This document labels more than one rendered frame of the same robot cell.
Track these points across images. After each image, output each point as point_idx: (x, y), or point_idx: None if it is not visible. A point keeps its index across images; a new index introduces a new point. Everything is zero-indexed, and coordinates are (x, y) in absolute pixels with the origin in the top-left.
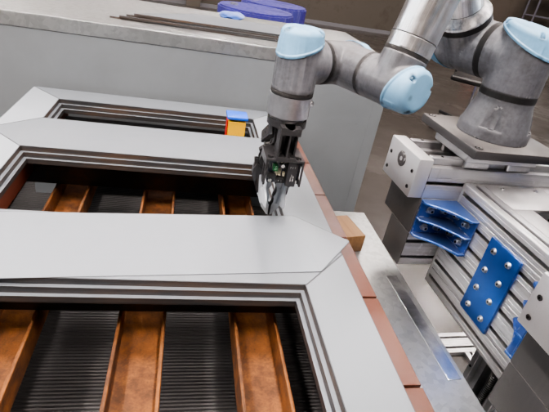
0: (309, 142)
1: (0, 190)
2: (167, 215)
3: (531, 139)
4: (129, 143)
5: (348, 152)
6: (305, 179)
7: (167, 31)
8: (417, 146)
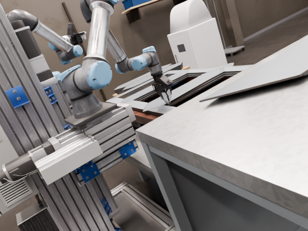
0: None
1: (234, 74)
2: (189, 90)
3: (70, 120)
4: None
5: (188, 199)
6: None
7: (288, 46)
8: (120, 105)
